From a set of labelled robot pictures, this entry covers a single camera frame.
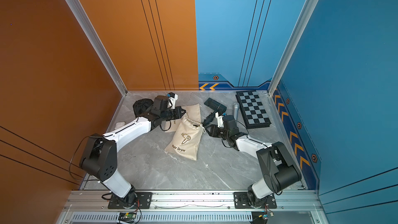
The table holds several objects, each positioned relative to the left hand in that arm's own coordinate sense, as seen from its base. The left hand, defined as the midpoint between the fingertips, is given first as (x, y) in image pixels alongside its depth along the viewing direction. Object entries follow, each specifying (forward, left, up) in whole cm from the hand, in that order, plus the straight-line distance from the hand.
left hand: (187, 109), depth 88 cm
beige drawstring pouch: (-16, 0, -8) cm, 18 cm away
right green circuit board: (-49, -36, -17) cm, 63 cm away
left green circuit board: (-50, +26, -20) cm, 59 cm away
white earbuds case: (-1, +46, -17) cm, 49 cm away
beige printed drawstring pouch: (+10, -1, -17) cm, 20 cm away
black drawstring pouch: (0, +27, +2) cm, 27 cm away
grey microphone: (+13, -32, -15) cm, 37 cm away
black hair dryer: (+9, -19, -11) cm, 24 cm away
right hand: (-8, -12, -9) cm, 17 cm away
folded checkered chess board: (+10, -43, -14) cm, 46 cm away
